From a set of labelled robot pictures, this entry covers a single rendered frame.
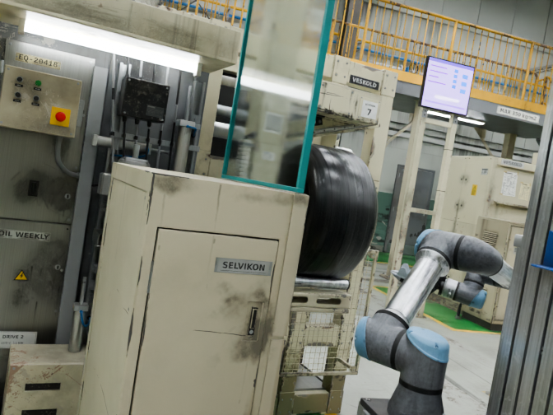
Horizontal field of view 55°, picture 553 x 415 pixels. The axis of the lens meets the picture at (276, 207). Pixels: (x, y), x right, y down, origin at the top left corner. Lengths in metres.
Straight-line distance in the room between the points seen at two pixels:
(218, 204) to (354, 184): 0.96
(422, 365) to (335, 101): 1.44
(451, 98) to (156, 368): 5.37
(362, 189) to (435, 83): 4.14
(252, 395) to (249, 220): 0.44
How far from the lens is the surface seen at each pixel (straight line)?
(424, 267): 1.73
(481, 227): 6.79
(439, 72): 6.22
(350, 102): 2.61
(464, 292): 2.15
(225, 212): 1.25
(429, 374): 1.50
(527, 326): 1.44
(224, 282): 1.28
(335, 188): 2.05
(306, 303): 2.17
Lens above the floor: 1.29
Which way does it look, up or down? 3 degrees down
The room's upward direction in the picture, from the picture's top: 9 degrees clockwise
